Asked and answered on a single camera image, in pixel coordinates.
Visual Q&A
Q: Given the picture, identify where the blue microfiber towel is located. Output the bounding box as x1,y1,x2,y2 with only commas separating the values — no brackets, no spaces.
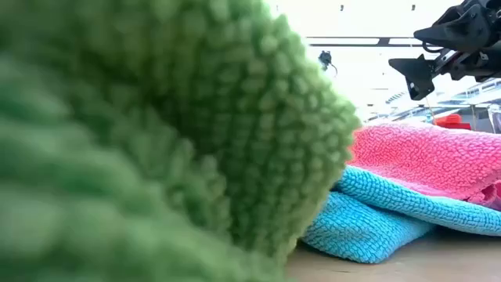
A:
301,164,501,265

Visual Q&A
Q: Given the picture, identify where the green microfiber towel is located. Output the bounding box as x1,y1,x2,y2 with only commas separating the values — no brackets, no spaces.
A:
0,0,362,282

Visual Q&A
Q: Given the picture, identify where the black overhead beam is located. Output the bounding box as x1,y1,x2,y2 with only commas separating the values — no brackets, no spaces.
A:
305,36,424,49

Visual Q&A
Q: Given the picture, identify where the dark hanging camera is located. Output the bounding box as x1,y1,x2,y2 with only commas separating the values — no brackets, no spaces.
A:
318,49,338,78

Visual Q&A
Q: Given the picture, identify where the pink microfiber towel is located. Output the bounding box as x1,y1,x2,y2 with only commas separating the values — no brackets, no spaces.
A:
346,121,501,212

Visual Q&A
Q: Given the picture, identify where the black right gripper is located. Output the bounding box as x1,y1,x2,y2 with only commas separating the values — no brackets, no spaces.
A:
388,0,501,102

